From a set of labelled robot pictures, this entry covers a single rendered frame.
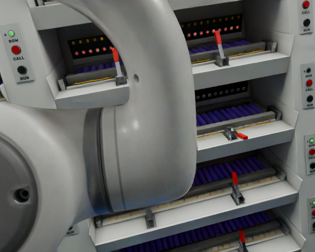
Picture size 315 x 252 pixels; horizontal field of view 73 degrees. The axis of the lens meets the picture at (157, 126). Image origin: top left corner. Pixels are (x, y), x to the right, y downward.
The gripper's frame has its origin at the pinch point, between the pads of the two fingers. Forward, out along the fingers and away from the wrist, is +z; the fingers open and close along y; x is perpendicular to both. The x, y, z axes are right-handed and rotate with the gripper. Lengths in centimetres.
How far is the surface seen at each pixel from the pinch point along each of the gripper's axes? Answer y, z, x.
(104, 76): -2.5, 17.2, -15.2
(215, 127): -30.1, 17.9, 4.3
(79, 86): 3.9, 15.3, -13.5
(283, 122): -50, 17, 7
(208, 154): -25.7, 15.4, 11.0
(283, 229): -49, 25, 43
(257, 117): -43.1, 17.9, 4.0
